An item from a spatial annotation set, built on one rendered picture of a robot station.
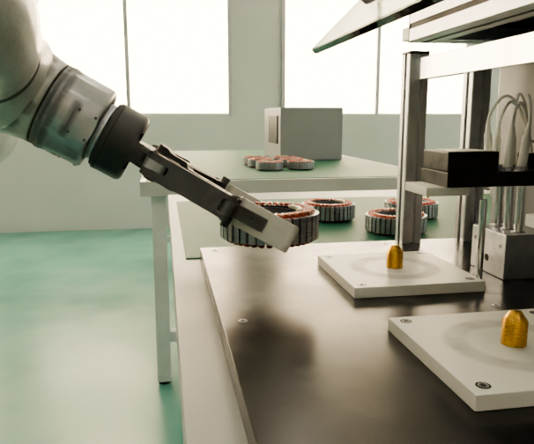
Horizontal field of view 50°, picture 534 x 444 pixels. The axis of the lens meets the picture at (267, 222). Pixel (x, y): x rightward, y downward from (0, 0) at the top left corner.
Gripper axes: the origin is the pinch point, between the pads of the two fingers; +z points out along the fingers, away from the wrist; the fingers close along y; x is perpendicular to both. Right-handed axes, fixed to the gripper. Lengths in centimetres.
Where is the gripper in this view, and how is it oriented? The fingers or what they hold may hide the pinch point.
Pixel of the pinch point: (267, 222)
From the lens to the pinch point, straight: 65.4
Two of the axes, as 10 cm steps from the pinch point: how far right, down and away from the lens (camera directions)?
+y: 1.8, 1.8, -9.7
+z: 8.5, 4.6, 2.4
